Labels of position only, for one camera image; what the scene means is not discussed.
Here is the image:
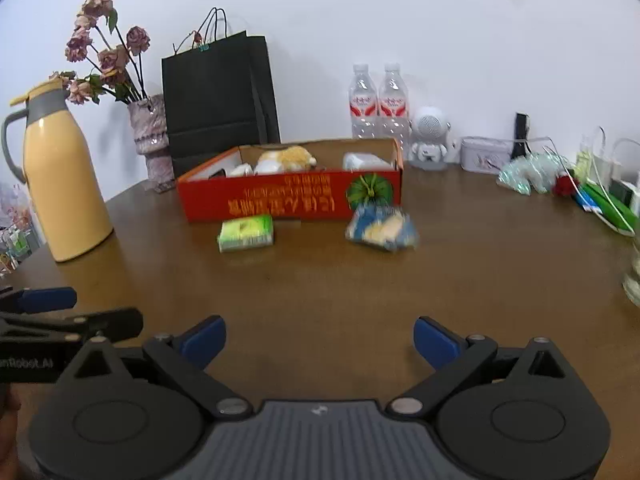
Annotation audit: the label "black flashlight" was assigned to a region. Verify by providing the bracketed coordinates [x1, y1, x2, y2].
[512, 112, 531, 159]

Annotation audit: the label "clear water bottle red label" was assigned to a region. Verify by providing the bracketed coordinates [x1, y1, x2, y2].
[378, 63, 412, 151]
[348, 63, 380, 140]

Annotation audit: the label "colourful printed sheet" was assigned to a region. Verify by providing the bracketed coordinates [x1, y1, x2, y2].
[0, 180, 44, 277]

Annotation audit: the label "blue snack packet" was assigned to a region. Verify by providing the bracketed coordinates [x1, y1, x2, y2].
[344, 204, 419, 252]

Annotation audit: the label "black paper bag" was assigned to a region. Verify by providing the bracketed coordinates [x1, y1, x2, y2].
[161, 7, 281, 179]

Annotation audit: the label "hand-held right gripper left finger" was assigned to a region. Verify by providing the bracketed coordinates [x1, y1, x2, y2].
[54, 314, 253, 419]

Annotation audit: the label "green flat package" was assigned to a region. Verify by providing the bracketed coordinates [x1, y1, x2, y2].
[572, 180, 640, 237]

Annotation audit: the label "green tissue pack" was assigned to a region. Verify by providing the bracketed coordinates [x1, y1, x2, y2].
[217, 214, 275, 254]

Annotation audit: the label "white robot speaker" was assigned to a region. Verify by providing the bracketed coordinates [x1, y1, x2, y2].
[407, 106, 459, 171]

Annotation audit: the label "yellow thermos jug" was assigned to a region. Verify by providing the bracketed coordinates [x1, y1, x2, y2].
[0, 72, 115, 264]

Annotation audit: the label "small red rose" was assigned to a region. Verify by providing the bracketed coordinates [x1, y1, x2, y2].
[552, 173, 581, 198]

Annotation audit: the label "white charging cable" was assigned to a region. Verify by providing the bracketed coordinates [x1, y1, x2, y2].
[542, 127, 640, 235]

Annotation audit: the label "white wet wipes pack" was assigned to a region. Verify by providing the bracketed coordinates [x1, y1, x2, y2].
[342, 152, 394, 171]

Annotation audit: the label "white tin box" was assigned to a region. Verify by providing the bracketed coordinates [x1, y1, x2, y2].
[458, 136, 516, 175]

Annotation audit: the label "small spray bottle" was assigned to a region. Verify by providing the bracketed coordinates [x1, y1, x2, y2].
[575, 135, 594, 182]

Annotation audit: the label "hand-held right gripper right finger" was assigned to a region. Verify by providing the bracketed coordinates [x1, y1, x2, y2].
[384, 315, 583, 419]

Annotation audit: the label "white charger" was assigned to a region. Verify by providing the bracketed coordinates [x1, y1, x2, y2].
[592, 152, 624, 187]

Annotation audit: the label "dried pink roses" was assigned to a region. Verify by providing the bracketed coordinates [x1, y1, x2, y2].
[49, 0, 151, 106]

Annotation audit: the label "red cardboard box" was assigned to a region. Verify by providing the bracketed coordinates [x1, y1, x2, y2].
[176, 137, 404, 224]

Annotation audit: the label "white and tan plush sheep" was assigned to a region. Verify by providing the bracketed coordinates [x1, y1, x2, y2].
[255, 145, 318, 176]

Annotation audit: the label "clear glass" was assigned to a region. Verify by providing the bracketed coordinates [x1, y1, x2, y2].
[621, 239, 640, 309]

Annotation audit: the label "pale green plastic bag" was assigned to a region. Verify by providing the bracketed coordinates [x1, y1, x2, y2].
[496, 152, 569, 196]

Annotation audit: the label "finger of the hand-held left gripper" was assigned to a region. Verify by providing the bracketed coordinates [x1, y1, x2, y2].
[0, 308, 145, 347]
[0, 287, 78, 315]

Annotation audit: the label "mottled pink vase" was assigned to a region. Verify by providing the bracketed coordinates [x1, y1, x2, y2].
[127, 94, 176, 192]

